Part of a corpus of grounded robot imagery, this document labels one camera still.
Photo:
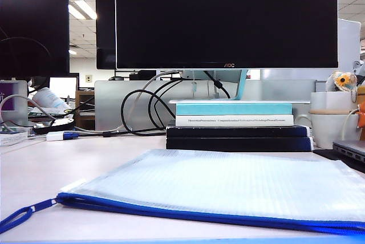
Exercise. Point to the transparent file bag blue zipper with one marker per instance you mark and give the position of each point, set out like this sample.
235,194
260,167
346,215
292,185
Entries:
214,181

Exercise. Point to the white book with printed spine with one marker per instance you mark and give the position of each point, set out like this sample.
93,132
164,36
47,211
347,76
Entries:
182,120

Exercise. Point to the small teal hanging charm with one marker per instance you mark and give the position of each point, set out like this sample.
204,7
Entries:
194,86

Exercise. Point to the teal book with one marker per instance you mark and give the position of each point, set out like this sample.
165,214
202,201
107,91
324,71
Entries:
228,109

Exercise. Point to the thin black book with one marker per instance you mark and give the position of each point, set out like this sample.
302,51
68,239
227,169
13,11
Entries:
228,131

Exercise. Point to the thick black book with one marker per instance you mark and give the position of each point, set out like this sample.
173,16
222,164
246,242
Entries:
228,144

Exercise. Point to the teal white monitor stand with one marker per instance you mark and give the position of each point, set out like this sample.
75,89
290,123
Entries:
241,87

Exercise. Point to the frosted desk partition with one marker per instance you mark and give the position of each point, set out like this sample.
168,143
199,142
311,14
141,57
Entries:
111,104

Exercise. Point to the brown wooden cabinet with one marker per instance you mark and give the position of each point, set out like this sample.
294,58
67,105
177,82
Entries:
85,113

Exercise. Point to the black AOC computer monitor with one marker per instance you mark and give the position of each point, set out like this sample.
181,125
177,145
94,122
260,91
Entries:
228,18

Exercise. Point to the white lit background monitor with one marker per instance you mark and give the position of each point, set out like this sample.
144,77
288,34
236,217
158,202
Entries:
62,87

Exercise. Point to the black round monitor base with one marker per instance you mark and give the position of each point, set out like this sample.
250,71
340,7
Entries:
57,126

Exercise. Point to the white adapter with blue plug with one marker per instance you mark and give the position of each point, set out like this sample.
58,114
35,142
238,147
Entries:
55,136

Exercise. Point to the person in white shirt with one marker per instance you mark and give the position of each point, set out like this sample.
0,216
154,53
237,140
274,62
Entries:
48,97

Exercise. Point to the green circuit board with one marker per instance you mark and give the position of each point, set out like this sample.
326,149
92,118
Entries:
45,112

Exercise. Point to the white mug with wooden band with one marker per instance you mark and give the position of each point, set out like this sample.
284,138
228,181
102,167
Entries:
328,130

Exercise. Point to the black desk mat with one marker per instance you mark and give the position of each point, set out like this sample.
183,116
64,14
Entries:
328,154

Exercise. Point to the plush toy with sunflower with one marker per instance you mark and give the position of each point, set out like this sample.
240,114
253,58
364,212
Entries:
342,80

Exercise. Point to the silver panel with purple label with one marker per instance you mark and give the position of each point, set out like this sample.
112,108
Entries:
17,90

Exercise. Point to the silver laptop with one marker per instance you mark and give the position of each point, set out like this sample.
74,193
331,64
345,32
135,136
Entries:
350,147

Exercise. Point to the blue and white box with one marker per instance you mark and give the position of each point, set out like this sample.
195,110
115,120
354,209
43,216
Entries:
11,138

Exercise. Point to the white board panel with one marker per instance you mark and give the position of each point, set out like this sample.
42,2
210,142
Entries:
349,41

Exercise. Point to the orange object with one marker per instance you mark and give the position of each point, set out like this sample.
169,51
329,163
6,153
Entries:
362,115

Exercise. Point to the yellow object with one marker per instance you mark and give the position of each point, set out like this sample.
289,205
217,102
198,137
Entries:
362,93

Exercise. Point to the grey plush toy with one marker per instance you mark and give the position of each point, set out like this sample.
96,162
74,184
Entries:
360,70

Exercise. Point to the black monitor with silver frame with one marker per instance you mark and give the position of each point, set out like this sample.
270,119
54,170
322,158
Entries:
105,13

